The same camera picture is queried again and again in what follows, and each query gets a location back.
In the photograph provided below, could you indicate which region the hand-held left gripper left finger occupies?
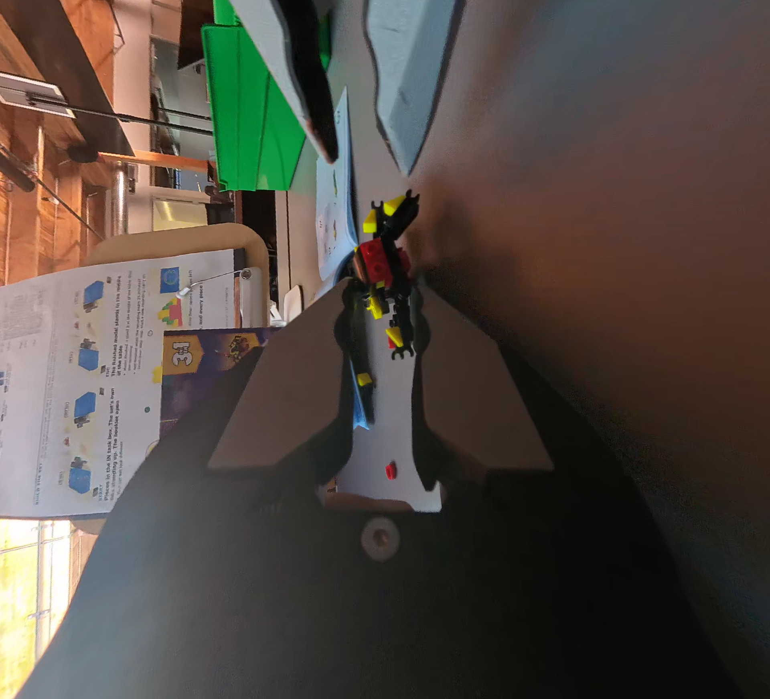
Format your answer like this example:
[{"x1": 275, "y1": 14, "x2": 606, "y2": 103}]
[{"x1": 207, "y1": 276, "x2": 362, "y2": 489}]

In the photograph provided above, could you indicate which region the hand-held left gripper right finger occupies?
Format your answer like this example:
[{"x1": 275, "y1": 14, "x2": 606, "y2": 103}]
[{"x1": 411, "y1": 278, "x2": 555, "y2": 492}]

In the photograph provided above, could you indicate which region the red black yellow lego model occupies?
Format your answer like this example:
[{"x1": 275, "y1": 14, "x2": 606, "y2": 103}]
[{"x1": 351, "y1": 189, "x2": 423, "y2": 361}]

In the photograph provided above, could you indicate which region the purple lego set box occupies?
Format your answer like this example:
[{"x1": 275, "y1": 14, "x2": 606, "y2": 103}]
[{"x1": 158, "y1": 326, "x2": 285, "y2": 442}]

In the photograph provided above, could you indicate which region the black and yellow lego piece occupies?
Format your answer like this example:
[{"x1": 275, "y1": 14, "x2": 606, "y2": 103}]
[{"x1": 348, "y1": 343, "x2": 378, "y2": 411}]

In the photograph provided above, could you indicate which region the open lego instruction booklet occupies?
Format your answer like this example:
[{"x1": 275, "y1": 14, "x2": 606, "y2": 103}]
[{"x1": 314, "y1": 87, "x2": 357, "y2": 282}]

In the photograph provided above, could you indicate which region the large green plastic bin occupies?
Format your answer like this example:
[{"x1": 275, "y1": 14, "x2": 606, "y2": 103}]
[{"x1": 200, "y1": 24, "x2": 309, "y2": 192}]

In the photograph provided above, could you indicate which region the black thin rod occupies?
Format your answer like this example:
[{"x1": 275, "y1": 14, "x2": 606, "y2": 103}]
[{"x1": 30, "y1": 97, "x2": 214, "y2": 137}]

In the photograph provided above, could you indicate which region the beige wooden chair back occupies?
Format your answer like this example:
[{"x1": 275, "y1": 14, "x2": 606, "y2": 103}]
[{"x1": 89, "y1": 222, "x2": 270, "y2": 331}]

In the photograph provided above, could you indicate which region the printed task instruction sheet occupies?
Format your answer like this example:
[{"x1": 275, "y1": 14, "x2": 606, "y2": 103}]
[{"x1": 0, "y1": 249, "x2": 243, "y2": 520}]

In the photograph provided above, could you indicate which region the dark ceiling beam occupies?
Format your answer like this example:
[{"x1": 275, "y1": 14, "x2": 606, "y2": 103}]
[{"x1": 0, "y1": 0, "x2": 137, "y2": 159}]

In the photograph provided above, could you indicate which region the white framed ceiling panel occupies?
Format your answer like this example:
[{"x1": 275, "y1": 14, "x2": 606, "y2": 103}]
[{"x1": 0, "y1": 72, "x2": 77, "y2": 120}]

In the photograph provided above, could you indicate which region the grey metal pipe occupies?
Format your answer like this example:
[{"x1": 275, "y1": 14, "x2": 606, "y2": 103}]
[{"x1": 110, "y1": 162, "x2": 131, "y2": 238}]

